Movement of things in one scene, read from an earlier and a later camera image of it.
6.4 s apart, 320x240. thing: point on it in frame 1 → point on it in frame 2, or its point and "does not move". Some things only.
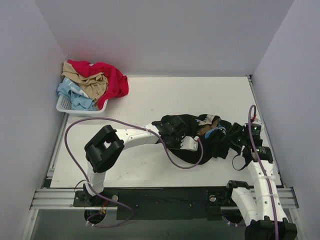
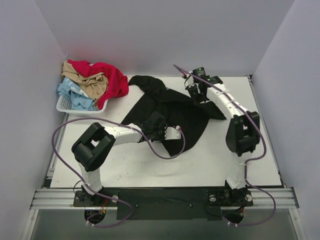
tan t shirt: [96, 85] does not move
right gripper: [229, 136] → [196, 96]
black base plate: [165, 204] does not move
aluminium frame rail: [63, 199] does not move
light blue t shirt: [70, 88] does not move
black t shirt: [209, 130] → [192, 116]
